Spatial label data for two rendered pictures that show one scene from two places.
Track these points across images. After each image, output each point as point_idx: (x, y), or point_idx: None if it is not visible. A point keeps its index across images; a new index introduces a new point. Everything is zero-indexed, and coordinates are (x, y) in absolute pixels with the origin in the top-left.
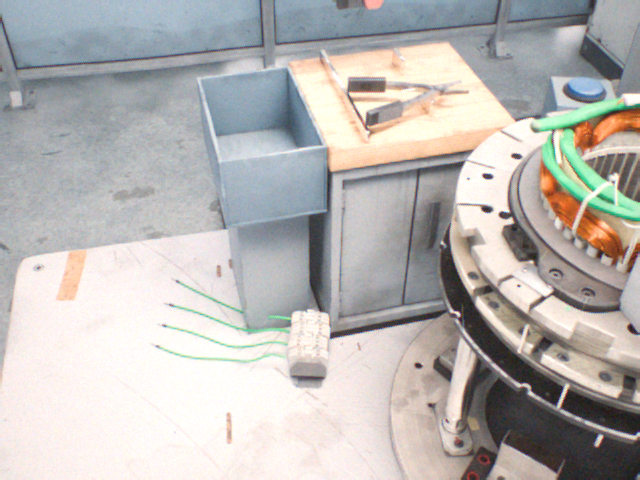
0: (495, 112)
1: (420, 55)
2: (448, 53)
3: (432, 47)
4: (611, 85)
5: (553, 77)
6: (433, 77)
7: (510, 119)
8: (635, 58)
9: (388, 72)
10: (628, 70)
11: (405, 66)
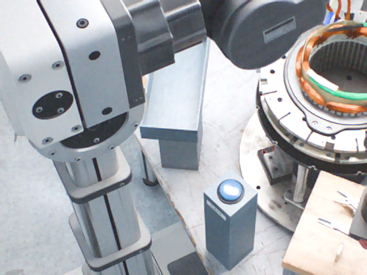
0: (322, 184)
1: (312, 258)
2: (293, 249)
3: (297, 262)
4: (104, 262)
5: (231, 214)
6: (325, 233)
7: (320, 175)
8: (136, 215)
9: (346, 255)
10: (137, 222)
11: (331, 253)
